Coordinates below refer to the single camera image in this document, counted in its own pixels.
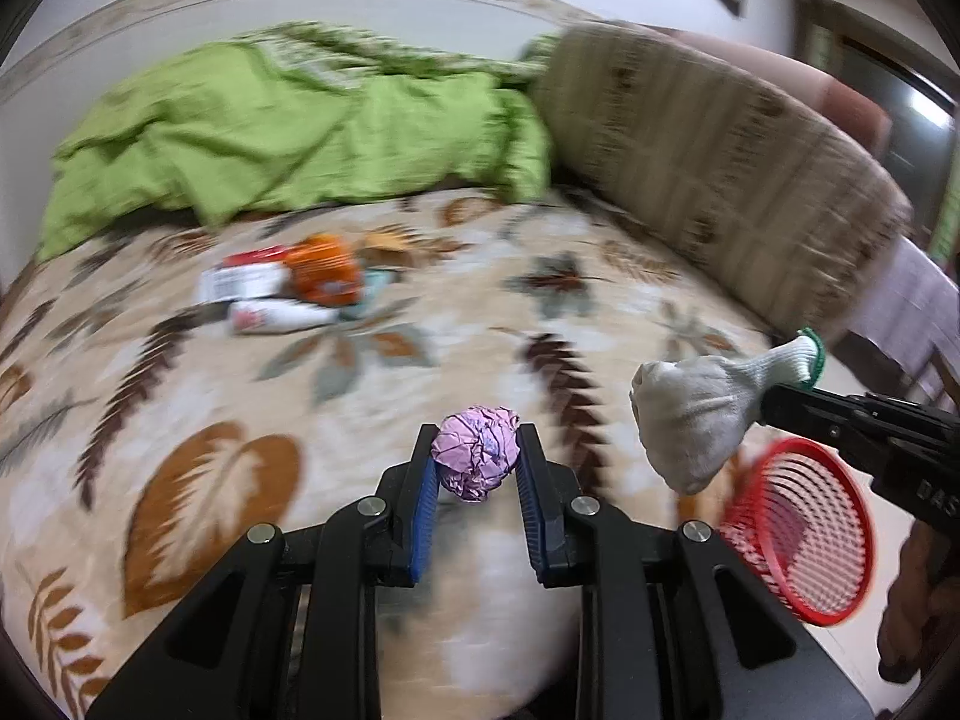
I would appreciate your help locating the wooden chair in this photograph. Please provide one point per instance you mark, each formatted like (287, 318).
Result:
(937, 371)

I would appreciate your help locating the white red flat packet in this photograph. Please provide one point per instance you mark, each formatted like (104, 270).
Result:
(240, 281)

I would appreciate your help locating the light blue tissue packet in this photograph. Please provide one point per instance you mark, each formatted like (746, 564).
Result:
(373, 286)

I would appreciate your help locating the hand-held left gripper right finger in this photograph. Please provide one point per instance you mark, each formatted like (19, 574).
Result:
(529, 510)

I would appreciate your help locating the white and red tube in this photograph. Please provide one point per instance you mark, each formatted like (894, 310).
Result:
(277, 315)

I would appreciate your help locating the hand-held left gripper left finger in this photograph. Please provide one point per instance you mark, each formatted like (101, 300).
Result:
(424, 510)

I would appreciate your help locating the orange foil packet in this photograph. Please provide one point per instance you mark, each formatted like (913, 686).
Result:
(326, 270)

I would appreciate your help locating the pink paper ball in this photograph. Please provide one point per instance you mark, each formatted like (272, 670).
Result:
(476, 450)

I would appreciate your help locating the dark green-trimmed doorway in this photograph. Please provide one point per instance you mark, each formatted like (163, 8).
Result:
(877, 82)

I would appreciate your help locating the leaf print blanket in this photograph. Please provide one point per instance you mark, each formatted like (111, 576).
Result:
(225, 390)

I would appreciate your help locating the striped brown cushion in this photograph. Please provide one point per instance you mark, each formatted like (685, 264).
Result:
(712, 165)

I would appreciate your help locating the brown padded headboard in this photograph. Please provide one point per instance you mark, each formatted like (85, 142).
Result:
(847, 97)

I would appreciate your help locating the person's right hand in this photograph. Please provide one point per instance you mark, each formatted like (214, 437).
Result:
(919, 600)

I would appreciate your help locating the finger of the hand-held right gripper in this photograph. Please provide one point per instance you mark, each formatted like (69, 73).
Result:
(817, 433)
(825, 401)

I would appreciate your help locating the green quilt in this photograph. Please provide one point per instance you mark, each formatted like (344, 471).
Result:
(262, 135)

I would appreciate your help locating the light purple towel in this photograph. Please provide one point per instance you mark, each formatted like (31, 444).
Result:
(900, 292)

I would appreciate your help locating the white glove with green cuff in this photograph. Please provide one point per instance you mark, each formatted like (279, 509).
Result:
(690, 412)

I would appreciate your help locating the red plastic mesh basket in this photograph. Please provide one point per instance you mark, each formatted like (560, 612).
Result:
(795, 525)

